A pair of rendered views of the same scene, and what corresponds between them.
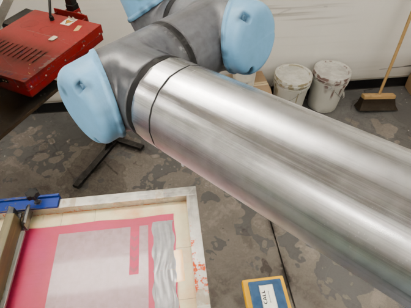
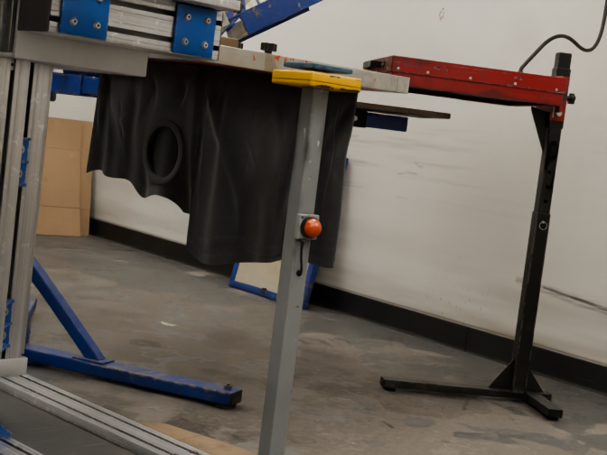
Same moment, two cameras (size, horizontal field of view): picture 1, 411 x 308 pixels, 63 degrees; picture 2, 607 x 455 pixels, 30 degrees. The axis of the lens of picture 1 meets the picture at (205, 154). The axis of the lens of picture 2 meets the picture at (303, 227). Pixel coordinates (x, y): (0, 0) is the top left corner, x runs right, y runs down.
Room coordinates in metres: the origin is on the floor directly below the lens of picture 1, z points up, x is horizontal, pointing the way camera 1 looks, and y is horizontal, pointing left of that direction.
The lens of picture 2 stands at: (-0.84, -2.12, 0.84)
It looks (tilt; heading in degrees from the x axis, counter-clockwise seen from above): 5 degrees down; 58
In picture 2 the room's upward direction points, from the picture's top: 7 degrees clockwise
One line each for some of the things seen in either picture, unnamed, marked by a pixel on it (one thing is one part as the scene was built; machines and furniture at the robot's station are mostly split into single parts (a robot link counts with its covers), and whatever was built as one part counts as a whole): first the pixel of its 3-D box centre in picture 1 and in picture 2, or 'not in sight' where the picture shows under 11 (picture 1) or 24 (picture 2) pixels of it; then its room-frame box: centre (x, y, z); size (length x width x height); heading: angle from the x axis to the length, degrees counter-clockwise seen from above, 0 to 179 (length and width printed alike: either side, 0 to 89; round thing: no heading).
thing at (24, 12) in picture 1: (27, 22); not in sight; (1.85, 1.02, 1.06); 0.24 x 0.12 x 0.09; 157
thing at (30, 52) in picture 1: (36, 47); (464, 83); (1.58, 0.88, 1.06); 0.61 x 0.46 x 0.12; 157
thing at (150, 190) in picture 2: not in sight; (150, 134); (0.22, 0.32, 0.79); 0.46 x 0.09 x 0.33; 97
